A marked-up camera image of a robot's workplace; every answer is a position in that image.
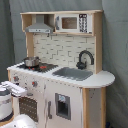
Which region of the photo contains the white toy microwave door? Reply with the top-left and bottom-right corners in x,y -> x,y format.
55,14 -> 92,33

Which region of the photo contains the white toy oven door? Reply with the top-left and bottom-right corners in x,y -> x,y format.
13,89 -> 44,128

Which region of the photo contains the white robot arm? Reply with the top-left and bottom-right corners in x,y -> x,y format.
0,81 -> 27,121

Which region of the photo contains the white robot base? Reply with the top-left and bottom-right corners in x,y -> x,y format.
0,114 -> 37,128

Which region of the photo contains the wooden toy kitchen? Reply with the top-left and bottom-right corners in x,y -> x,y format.
8,10 -> 115,128

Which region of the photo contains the grey toy sink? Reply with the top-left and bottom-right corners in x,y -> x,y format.
53,67 -> 92,81

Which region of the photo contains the black toy faucet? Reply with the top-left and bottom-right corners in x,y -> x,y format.
76,50 -> 94,70

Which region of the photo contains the black toy stovetop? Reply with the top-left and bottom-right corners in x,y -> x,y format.
20,63 -> 56,72

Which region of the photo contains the silver toy pot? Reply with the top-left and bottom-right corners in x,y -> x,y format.
23,56 -> 40,67

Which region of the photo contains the right red stove knob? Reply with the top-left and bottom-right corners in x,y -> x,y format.
32,81 -> 38,87

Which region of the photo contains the grey ice dispenser panel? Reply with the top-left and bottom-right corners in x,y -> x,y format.
55,93 -> 71,120

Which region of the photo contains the white cupboard door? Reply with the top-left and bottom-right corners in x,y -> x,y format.
45,81 -> 82,128

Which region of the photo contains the grey range hood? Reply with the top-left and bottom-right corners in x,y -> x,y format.
25,14 -> 54,34

